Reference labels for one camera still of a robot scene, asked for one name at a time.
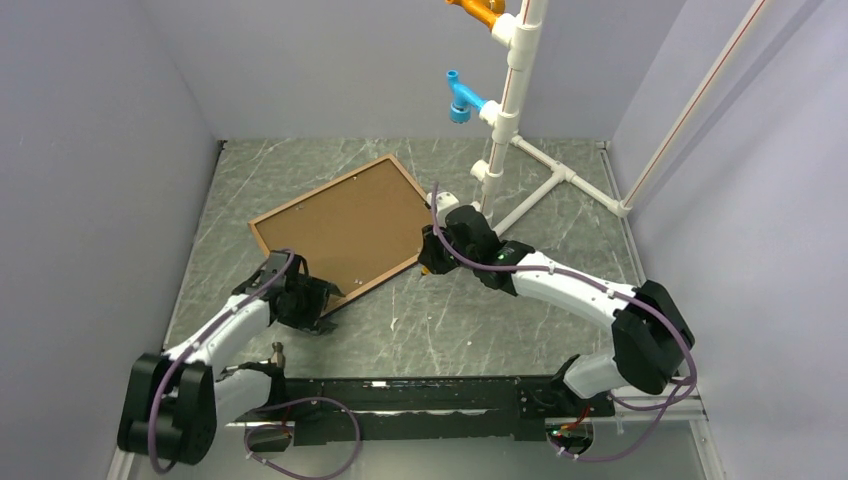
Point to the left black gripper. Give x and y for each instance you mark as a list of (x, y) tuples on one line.
[(318, 291)]

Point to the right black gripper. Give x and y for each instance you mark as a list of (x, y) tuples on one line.
[(430, 255)]

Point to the blue picture frame with photo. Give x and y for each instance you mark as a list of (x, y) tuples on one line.
[(357, 231)]

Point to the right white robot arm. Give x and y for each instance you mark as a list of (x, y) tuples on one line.
[(651, 341)]

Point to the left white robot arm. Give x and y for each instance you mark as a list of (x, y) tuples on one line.
[(176, 400)]

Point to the blue pipe fitting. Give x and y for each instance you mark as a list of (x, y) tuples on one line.
[(464, 99)]

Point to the white diagonal PVC pole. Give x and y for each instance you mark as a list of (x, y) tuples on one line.
[(630, 200)]

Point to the white PVC pipe stand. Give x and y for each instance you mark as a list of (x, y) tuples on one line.
[(573, 69)]

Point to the orange pipe fitting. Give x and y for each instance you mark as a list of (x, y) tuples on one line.
[(485, 11)]

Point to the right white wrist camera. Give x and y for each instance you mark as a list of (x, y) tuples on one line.
[(444, 201)]

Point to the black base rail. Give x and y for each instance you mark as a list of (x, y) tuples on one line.
[(521, 408)]

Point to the aluminium extrusion frame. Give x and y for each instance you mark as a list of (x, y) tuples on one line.
[(677, 403)]

